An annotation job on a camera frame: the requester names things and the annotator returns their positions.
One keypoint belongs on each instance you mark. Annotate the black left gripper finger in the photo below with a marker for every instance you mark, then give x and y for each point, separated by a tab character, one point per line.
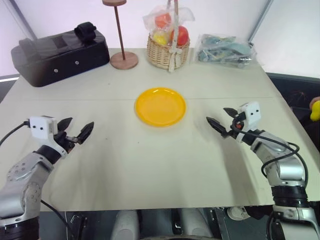
85	132
65	123

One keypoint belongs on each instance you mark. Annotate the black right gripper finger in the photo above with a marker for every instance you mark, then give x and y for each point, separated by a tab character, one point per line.
231	112
217	125

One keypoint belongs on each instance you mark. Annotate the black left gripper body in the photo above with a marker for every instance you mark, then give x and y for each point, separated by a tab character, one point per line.
66	141

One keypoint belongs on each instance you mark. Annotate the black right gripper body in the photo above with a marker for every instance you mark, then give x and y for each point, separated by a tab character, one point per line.
237	128

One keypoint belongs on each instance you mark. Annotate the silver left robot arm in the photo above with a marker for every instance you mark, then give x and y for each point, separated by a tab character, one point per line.
22	180

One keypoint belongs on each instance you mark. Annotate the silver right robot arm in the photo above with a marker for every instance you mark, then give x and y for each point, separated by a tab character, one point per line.
287	170

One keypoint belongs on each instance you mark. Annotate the yellow plastic plate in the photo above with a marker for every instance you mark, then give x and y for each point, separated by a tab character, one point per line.
160	107

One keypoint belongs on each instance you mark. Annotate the yellow item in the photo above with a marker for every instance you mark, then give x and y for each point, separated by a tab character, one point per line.
160	38

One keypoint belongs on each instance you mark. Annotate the clear plastic fruit bag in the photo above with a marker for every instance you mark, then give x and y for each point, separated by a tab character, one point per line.
186	13

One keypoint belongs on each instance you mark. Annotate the red item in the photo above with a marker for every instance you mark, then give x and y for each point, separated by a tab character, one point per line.
162	20

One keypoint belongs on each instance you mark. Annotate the black storage bin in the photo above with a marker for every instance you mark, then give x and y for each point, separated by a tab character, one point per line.
285	90

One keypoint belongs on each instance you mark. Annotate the clear bag of blue items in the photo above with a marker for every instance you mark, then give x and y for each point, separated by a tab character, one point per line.
225	50

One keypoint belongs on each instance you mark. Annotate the black padded carrying case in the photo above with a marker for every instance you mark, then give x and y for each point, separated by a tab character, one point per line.
62	57

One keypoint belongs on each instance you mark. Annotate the brown wooden pole stand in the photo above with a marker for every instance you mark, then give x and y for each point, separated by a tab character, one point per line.
124	61

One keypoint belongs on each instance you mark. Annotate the reddish brown round object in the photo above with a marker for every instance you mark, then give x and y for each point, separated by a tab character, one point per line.
315	99

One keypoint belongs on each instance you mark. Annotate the white object under table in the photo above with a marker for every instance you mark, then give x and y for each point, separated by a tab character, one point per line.
237	213

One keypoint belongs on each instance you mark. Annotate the woven wicker basket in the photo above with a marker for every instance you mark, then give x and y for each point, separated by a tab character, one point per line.
160	55

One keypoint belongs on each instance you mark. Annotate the red apple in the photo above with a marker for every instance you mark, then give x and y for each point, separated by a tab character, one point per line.
183	35

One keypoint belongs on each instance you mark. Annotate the grey rounded shape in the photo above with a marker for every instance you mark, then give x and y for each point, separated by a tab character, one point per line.
125	225
193	221

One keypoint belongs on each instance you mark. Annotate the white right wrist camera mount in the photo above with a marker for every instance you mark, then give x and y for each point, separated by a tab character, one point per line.
251	115

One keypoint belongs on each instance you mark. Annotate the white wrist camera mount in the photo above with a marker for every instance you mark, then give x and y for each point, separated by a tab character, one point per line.
251	115
40	127

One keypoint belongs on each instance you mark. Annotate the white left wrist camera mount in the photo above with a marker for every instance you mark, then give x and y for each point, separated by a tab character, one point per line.
40	127

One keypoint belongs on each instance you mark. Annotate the grey metal bracket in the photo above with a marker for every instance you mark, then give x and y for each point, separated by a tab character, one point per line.
220	223

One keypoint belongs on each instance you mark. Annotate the grey metal frame pole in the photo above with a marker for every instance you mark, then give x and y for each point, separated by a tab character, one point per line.
261	20

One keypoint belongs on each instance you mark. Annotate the white frame pole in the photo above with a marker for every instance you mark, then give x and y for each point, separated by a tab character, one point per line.
21	20

